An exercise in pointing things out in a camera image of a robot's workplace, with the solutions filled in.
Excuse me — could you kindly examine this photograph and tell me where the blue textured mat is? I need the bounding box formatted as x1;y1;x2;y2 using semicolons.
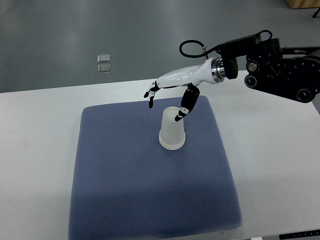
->
68;96;242;240

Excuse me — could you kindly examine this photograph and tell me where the white paper cup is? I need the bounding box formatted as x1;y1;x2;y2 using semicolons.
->
159;106;186;145
159;135;186;151

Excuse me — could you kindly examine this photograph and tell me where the black table control panel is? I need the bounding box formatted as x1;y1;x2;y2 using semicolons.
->
279;229;320;240

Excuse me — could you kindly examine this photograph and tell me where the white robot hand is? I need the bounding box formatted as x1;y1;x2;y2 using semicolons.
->
143;57;226;122

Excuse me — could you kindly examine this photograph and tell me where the black tripod foot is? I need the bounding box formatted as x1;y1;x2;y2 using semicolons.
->
312;8;320;18

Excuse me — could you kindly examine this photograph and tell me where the brown cardboard box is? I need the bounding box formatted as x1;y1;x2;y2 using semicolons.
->
285;0;320;10

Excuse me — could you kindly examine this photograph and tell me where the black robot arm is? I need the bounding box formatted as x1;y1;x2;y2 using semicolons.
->
144;30;320;122

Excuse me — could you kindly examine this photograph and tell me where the upper floor outlet plate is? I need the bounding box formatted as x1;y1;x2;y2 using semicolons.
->
97;53;111;63

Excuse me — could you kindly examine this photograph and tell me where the white paper cup on mat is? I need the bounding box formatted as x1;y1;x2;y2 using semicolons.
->
159;135;186;151

